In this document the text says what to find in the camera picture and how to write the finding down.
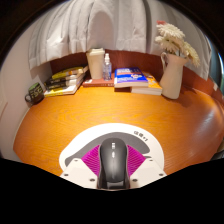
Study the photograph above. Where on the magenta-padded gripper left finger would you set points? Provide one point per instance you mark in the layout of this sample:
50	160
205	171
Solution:
78	170

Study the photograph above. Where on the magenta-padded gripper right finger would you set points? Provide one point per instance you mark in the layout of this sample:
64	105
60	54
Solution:
148	170

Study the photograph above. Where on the black computer mouse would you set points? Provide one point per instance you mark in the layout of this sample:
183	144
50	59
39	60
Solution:
113	160

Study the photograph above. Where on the round white grey mouse pad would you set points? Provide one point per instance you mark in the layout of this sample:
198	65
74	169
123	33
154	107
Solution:
100	131

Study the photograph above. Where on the white yellow thick book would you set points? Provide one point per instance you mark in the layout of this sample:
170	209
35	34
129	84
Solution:
60	91

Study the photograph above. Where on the dark mug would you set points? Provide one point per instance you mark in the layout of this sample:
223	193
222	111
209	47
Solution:
36	93

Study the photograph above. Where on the black cover book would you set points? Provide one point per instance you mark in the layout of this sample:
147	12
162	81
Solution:
61	83

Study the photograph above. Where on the red brown flat book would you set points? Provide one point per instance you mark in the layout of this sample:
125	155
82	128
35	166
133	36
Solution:
96	82

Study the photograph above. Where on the white ceramic jug vase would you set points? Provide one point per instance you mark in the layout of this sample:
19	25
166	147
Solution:
172	80

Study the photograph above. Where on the blue book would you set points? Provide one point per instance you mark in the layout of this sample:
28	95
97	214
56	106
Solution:
130	76

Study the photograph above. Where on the yellow cover book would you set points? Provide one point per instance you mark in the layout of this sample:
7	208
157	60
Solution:
68	72

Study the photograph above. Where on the clear spray bottle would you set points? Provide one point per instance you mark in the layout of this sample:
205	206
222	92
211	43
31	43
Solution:
107	70

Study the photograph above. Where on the cream lidded container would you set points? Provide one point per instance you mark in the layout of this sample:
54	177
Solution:
95	65

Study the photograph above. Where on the dark framed window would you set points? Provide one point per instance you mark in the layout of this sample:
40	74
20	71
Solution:
218	66

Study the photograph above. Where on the white flower bouquet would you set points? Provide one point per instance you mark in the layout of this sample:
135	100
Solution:
171	38

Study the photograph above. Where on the white curtain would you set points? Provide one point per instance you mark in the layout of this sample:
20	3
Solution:
100	23

